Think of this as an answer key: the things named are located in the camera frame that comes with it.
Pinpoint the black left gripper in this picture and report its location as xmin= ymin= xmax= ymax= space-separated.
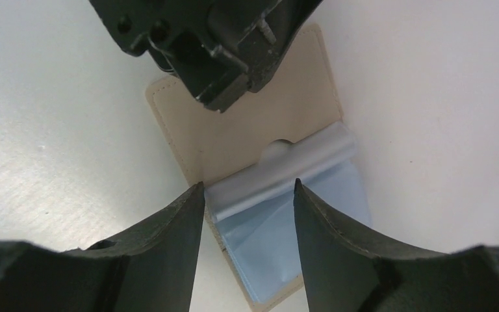
xmin=90 ymin=0 xmax=319 ymax=112

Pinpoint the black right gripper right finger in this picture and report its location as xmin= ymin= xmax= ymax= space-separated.
xmin=294 ymin=181 xmax=499 ymax=311

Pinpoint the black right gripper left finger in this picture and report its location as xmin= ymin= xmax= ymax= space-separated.
xmin=0 ymin=183 xmax=205 ymax=311

